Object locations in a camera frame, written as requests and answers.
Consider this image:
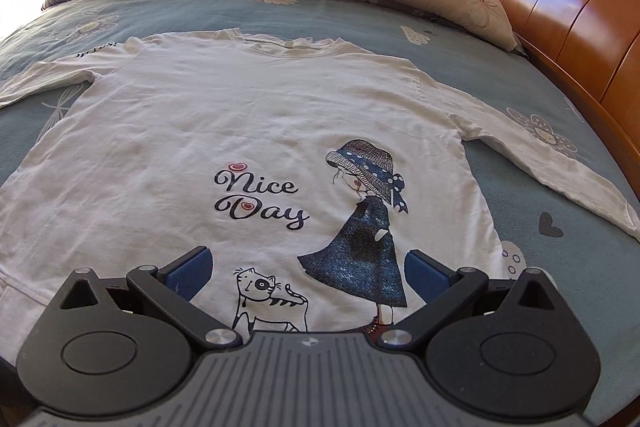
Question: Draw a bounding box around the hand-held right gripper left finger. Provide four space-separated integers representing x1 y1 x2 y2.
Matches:
45 245 242 352

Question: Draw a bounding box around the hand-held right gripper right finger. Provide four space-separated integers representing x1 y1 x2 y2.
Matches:
375 247 568 352

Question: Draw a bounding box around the white printed shirt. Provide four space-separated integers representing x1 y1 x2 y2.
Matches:
0 29 640 368

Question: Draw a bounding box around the wooden headboard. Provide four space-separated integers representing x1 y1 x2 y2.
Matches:
474 0 640 202

